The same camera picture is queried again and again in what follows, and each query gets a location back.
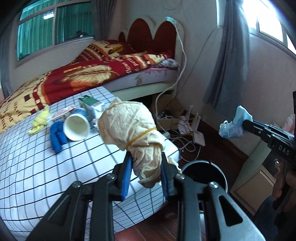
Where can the red yellow quilt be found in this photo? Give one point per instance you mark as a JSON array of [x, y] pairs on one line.
[[69, 80]]

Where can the grey window curtain middle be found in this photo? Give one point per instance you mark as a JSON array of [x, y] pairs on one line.
[[102, 12]]

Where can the bed with red headboard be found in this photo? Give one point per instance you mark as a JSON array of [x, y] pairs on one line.
[[145, 36]]

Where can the beige bag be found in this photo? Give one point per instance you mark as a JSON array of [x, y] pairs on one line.
[[130, 126]]

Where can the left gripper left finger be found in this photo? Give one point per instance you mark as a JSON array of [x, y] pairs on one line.
[[67, 218]]

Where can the blue knit cloth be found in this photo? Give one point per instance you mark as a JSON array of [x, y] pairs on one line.
[[57, 136]]

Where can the grey right curtain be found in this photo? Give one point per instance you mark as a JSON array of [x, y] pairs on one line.
[[226, 88]]

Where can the green white milk carton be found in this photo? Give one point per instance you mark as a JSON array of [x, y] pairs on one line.
[[94, 108]]

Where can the blue face mask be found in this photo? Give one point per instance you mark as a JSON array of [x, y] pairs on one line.
[[234, 129]]

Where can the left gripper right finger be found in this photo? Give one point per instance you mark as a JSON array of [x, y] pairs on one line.
[[224, 219]]

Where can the red white milk carton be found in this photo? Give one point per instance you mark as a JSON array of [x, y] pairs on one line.
[[61, 115]]

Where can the person right hand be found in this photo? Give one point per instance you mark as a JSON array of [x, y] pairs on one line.
[[289, 178]]

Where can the red yellow pillow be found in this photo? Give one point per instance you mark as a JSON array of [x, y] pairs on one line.
[[104, 48]]

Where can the white blue paper cup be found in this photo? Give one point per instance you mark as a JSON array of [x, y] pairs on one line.
[[76, 127]]

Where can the beige cabinet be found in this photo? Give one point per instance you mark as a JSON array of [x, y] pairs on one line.
[[254, 182]]

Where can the black trash bin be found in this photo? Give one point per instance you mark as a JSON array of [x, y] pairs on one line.
[[205, 172]]

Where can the cardboard box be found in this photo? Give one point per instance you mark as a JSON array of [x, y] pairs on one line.
[[167, 124]]

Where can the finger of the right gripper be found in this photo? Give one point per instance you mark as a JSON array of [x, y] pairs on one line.
[[253, 127]]

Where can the white grid tablecloth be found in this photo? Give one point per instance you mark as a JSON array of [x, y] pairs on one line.
[[33, 176]]

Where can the yellow fuzzy cloth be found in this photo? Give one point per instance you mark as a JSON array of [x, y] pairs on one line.
[[40, 121]]

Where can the window with green curtain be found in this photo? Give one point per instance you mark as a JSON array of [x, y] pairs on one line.
[[44, 24]]

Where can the white wifi router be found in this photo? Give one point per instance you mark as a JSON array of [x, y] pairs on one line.
[[185, 127]]

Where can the white tissue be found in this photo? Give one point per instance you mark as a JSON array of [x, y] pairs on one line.
[[94, 123]]

